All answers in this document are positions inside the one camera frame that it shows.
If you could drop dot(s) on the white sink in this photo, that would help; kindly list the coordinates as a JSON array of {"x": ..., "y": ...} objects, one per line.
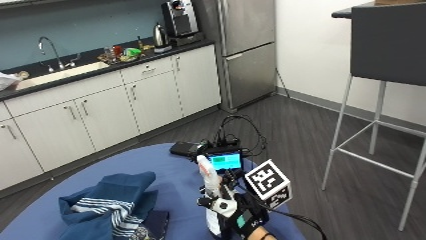
[{"x": 61, "y": 75}]

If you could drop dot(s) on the blue garment with white stripes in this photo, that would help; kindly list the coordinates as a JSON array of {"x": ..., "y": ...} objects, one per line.
[{"x": 111, "y": 193}]

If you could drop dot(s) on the white kitchen cabinets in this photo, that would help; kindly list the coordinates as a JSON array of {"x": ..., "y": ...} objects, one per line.
[{"x": 107, "y": 113}]

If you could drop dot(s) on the white marker cube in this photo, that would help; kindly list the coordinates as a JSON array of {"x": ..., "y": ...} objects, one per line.
[{"x": 266, "y": 181}]

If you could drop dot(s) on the blue tablecloth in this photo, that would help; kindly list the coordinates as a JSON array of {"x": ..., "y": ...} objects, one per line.
[{"x": 177, "y": 186}]

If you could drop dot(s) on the chrome faucet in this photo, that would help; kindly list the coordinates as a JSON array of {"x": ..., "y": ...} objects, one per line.
[{"x": 55, "y": 50}]

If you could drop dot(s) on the small dark bottle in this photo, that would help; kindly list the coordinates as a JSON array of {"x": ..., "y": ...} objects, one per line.
[{"x": 140, "y": 43}]

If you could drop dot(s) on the white round palm camera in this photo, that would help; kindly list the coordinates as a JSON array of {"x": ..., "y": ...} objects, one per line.
[{"x": 222, "y": 206}]

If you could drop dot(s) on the black countertop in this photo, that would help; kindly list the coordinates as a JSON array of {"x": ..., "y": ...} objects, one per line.
[{"x": 115, "y": 65}]

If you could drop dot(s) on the clear glass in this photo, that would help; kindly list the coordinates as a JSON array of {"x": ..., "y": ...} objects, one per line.
[{"x": 109, "y": 54}]

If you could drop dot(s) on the white bottle with red print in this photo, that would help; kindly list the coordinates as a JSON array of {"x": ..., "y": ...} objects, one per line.
[{"x": 208, "y": 173}]

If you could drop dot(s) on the red cup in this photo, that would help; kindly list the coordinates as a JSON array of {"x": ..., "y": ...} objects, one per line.
[{"x": 117, "y": 50}]

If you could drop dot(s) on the white crumpled bag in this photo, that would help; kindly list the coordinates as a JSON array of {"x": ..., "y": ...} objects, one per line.
[{"x": 8, "y": 80}]

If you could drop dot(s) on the black device with green screen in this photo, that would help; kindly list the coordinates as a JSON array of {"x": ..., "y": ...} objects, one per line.
[{"x": 225, "y": 161}]

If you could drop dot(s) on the grey bar stool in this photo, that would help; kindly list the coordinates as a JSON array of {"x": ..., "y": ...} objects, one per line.
[{"x": 386, "y": 43}]

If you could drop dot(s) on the stainless steel refrigerator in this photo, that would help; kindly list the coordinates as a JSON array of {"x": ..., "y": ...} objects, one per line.
[{"x": 246, "y": 50}]

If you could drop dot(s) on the dark high table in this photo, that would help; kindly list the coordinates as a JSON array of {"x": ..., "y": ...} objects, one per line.
[{"x": 342, "y": 13}]

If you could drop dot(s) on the black power bank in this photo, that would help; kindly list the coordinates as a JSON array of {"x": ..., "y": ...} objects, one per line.
[{"x": 183, "y": 148}]

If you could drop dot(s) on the green packet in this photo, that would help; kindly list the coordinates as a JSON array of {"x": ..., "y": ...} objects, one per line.
[{"x": 132, "y": 52}]

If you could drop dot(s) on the dark patterned cloth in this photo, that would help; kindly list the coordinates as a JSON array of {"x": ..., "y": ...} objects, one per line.
[{"x": 153, "y": 226}]

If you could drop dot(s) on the steel electric kettle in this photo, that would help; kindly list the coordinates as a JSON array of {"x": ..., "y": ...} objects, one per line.
[{"x": 160, "y": 36}]

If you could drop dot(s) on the cardboard box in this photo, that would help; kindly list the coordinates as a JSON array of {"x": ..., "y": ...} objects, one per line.
[{"x": 400, "y": 2}]

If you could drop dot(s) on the black and silver coffee machine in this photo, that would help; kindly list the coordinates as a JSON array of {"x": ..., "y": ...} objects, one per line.
[{"x": 180, "y": 18}]

